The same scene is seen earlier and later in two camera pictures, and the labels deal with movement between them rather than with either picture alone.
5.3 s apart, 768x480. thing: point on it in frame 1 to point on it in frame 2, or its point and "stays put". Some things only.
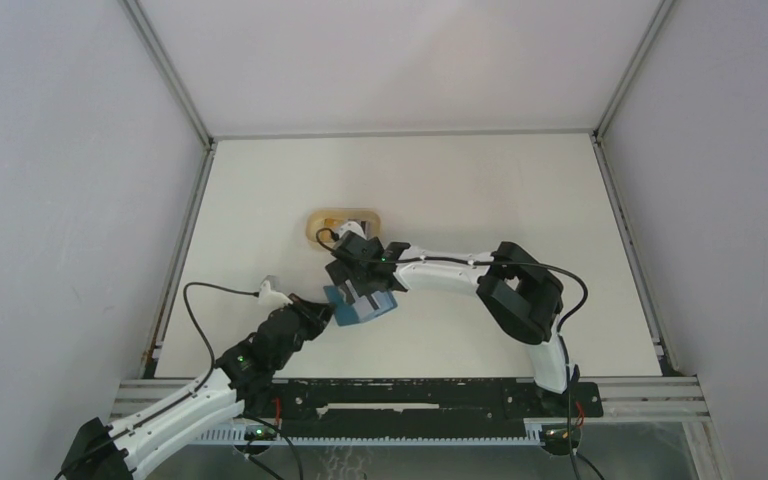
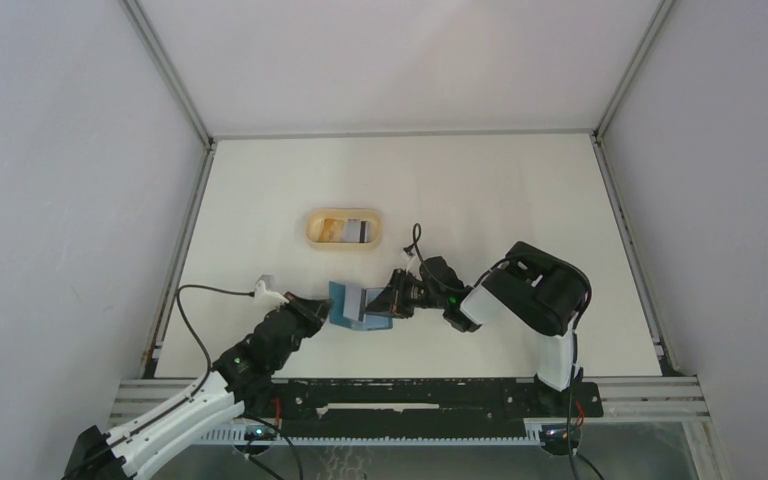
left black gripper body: x=310 y=327 stays put
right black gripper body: x=359 y=278 to x=412 y=293
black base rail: x=423 y=407 stays put
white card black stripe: x=365 y=225 stays put
